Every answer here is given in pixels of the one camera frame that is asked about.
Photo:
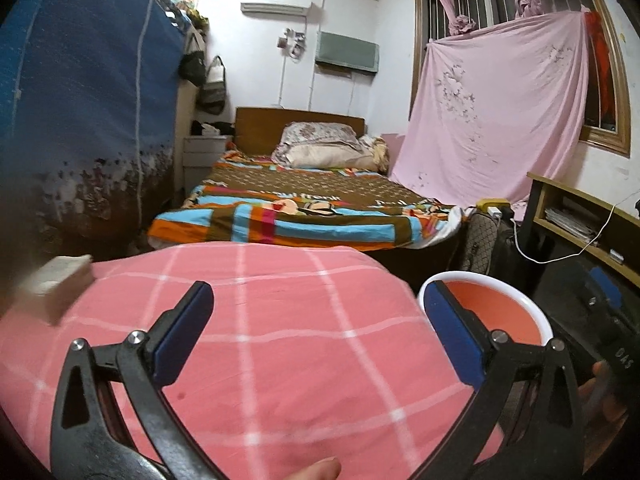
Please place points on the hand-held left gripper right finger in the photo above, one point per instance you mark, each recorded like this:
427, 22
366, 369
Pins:
452, 335

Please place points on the blue dotted bed curtain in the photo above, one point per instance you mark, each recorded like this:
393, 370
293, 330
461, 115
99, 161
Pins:
75, 85

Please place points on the dark clothes pile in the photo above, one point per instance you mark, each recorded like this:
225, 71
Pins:
212, 128

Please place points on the pink pillow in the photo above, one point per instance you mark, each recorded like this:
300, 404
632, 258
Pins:
395, 147

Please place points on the barred window wooden frame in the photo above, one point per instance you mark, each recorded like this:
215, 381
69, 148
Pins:
607, 141

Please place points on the beige pillow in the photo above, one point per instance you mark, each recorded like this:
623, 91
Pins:
325, 157

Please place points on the beige tissue box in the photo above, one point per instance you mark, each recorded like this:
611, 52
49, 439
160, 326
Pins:
55, 285

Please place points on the pink hanging sheet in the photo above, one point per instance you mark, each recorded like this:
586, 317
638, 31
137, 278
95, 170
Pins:
490, 110

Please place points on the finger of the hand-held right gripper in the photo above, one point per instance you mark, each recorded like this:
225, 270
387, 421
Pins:
605, 285

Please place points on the checkered bag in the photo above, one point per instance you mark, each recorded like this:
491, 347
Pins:
477, 245

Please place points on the black and white handbag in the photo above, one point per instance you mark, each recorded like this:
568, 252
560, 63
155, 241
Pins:
212, 90

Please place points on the yellow folded blanket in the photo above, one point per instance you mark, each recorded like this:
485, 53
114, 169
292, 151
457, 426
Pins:
375, 152

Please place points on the wall socket cluster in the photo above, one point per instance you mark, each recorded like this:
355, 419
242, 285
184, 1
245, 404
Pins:
292, 42

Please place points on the yellow power strip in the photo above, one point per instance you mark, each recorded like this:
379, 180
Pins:
487, 206

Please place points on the wooden shelf unit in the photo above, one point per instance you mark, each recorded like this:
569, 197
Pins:
537, 200

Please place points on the stack of papers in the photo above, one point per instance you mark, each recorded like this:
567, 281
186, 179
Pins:
570, 222

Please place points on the orange bucket white rim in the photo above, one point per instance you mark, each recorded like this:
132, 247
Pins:
500, 310

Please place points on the covered wall television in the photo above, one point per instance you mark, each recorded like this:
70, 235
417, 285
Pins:
345, 52

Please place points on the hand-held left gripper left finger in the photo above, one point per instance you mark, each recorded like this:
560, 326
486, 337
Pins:
182, 335

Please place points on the white air conditioner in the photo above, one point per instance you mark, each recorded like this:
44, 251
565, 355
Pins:
275, 5

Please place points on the bed with colourful blanket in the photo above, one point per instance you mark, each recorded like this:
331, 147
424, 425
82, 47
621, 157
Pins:
300, 190

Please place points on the white nightstand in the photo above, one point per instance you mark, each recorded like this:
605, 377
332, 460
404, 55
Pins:
205, 160

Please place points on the colourful items atop bunk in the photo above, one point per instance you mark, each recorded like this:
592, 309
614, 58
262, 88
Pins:
192, 7

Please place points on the person's right hand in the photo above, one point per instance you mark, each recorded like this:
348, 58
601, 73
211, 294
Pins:
595, 385

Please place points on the floral pillow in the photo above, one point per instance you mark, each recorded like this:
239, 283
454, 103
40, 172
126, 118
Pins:
320, 135

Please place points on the wooden bed headboard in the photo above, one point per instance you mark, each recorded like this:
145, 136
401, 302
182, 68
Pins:
255, 130

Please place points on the person's left hand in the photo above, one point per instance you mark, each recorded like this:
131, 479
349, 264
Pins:
312, 471

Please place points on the red cloth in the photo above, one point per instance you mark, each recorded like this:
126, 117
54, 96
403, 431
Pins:
597, 50

